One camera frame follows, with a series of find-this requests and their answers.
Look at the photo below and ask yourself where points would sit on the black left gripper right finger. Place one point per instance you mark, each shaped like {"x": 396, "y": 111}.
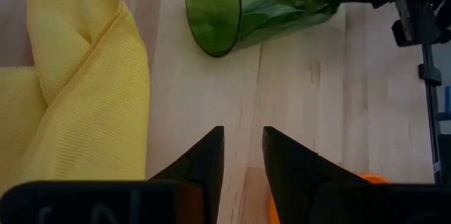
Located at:
{"x": 292, "y": 171}

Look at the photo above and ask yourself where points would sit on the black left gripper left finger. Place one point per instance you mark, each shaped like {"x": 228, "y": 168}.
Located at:
{"x": 208, "y": 167}

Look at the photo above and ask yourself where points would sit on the orange plastic mug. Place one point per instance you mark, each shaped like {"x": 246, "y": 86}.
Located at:
{"x": 375, "y": 178}

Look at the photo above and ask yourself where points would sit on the green faceted tumbler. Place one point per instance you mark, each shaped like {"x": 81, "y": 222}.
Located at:
{"x": 218, "y": 9}

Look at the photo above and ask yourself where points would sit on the yellow cloth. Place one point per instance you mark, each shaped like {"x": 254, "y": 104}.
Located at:
{"x": 98, "y": 111}

